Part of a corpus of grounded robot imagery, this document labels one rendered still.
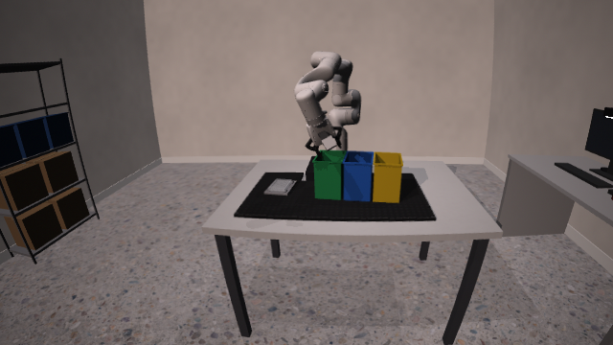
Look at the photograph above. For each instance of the green open-top bin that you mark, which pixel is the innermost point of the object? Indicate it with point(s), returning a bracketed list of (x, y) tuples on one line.
[(328, 175)]

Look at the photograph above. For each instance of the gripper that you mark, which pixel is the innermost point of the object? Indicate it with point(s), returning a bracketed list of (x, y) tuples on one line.
[(316, 140)]

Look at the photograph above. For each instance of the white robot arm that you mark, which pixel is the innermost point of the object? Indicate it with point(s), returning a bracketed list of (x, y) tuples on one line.
[(308, 99)]

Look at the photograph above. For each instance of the black flat mat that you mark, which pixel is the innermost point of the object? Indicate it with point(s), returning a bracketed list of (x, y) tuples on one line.
[(301, 203)]

